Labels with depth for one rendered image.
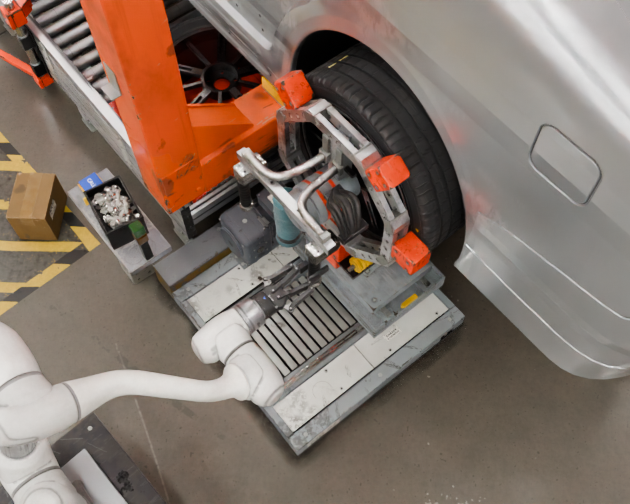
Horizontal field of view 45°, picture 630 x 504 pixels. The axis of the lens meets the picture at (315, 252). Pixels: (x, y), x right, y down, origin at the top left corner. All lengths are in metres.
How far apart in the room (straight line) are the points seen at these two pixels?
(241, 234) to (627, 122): 1.58
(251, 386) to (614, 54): 1.16
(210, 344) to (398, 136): 0.75
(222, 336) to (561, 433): 1.46
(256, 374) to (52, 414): 0.52
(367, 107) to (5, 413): 1.17
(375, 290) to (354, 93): 0.97
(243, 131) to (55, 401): 1.22
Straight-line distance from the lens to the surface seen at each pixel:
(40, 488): 2.38
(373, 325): 2.89
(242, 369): 2.02
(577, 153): 1.66
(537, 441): 3.01
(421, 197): 2.11
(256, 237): 2.77
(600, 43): 1.60
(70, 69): 3.39
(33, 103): 3.85
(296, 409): 2.85
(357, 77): 2.18
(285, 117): 2.34
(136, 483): 2.62
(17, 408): 1.85
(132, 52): 2.11
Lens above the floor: 2.80
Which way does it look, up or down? 62 degrees down
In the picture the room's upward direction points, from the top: straight up
